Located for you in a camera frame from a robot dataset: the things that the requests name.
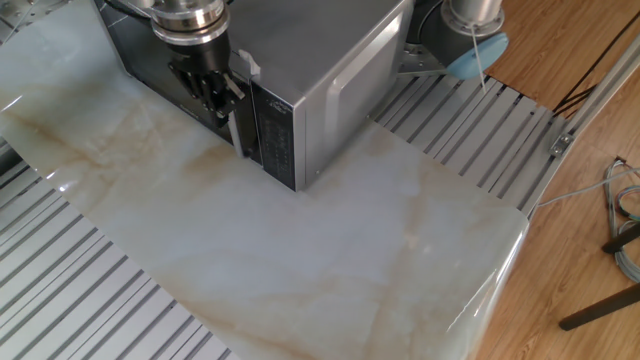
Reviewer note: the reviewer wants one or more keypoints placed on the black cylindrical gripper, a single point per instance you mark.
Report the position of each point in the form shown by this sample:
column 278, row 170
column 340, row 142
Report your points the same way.
column 202, row 55

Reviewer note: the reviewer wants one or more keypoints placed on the black glass microwave door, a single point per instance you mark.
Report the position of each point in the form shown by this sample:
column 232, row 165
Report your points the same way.
column 132, row 60

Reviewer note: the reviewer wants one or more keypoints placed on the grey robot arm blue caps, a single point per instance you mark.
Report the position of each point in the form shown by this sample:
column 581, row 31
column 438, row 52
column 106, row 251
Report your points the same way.
column 472, row 12

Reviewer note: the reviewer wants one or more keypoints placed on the silver microwave oven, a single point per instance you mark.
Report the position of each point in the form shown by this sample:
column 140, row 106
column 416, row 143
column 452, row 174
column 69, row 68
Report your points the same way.
column 300, row 45

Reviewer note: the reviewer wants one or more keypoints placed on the white tape piece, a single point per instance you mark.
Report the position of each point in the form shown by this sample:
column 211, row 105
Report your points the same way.
column 250, row 62

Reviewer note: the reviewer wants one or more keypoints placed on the marble pattern mat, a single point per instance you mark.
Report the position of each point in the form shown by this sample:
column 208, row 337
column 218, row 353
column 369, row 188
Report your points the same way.
column 300, row 250

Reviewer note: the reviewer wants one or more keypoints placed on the grey perforated metal plate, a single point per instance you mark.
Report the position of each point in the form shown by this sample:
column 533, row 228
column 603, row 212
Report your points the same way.
column 30, row 12

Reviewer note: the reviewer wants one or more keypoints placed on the white zip tie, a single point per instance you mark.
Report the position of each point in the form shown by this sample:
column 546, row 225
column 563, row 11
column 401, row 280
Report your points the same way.
column 477, row 60

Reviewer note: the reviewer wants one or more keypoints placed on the dark wooden leg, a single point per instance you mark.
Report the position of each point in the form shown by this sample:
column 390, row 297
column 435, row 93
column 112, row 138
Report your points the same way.
column 622, row 239
column 600, row 307

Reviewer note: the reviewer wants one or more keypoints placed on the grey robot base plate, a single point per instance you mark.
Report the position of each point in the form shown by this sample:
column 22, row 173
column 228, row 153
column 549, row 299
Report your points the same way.
column 415, row 60

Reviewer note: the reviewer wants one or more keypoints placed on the metal corner bracket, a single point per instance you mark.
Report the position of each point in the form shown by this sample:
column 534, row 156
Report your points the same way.
column 561, row 145

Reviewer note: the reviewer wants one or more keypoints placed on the aluminium frame strut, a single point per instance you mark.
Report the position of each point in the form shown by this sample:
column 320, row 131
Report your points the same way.
column 600, row 95

